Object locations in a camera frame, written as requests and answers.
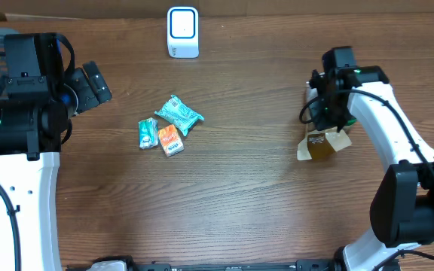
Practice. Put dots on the orange tissue packet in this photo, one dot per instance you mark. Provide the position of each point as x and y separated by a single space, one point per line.
170 140

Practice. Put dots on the teal wet wipes pack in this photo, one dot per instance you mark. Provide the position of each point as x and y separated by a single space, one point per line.
179 114

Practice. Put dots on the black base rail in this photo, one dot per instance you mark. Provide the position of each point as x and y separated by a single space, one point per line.
127 263

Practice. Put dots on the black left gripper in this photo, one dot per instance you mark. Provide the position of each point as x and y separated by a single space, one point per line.
80 79

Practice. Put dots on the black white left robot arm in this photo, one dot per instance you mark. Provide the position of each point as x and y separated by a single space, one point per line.
39 96

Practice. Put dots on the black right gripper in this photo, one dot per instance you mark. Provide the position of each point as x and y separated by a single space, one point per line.
323 123

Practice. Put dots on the brown bread snack bag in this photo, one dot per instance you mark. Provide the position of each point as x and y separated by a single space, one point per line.
321 144

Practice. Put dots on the green lid white jar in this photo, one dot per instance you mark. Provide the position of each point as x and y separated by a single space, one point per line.
350 122

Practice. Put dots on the white barcode scanner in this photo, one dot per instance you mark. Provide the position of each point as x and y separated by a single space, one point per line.
183 32

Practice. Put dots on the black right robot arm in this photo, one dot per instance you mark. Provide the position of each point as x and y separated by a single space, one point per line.
402 211

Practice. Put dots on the green blue tissue packet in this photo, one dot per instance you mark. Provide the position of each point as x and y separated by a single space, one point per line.
148 136

